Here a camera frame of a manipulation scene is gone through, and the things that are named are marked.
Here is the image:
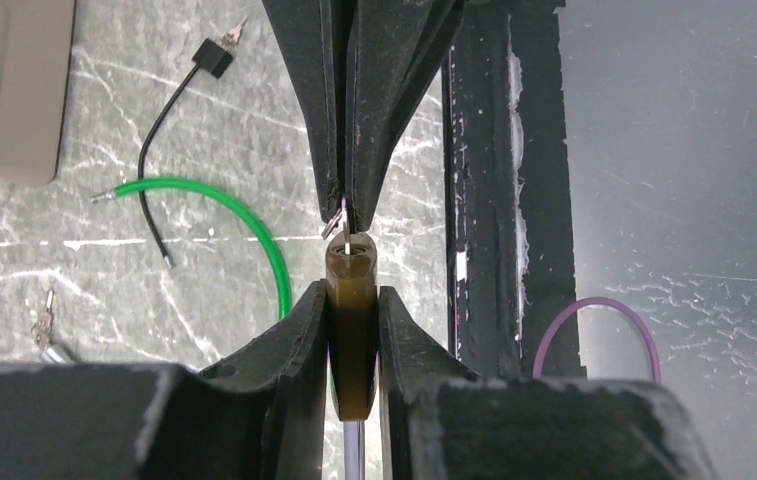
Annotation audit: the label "green cable lock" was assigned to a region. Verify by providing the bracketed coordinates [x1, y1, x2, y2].
[90, 177, 293, 319]

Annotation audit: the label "brass padlock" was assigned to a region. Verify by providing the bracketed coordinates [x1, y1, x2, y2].
[323, 231, 379, 480]

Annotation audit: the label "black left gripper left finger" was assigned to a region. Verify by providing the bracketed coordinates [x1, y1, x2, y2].
[0, 281, 326, 479]

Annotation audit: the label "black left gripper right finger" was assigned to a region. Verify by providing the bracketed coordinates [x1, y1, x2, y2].
[378, 287, 716, 479]

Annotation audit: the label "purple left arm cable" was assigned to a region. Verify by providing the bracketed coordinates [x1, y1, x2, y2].
[531, 296, 663, 386]

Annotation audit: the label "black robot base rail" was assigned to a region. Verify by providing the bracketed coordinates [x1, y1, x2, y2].
[441, 1, 576, 379]

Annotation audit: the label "silver key bunch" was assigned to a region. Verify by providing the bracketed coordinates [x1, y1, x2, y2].
[321, 196, 352, 256]

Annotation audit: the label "brown plastic toolbox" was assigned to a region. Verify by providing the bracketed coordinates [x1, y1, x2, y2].
[0, 0, 76, 185]

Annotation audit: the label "silver cable lock keys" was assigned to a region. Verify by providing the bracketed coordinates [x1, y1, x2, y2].
[32, 288, 55, 351]

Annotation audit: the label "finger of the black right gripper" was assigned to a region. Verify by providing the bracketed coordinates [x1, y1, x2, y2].
[344, 1, 465, 232]
[263, 0, 342, 222]

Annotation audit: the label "black cable padlock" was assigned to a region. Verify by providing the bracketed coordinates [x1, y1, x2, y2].
[137, 37, 235, 270]

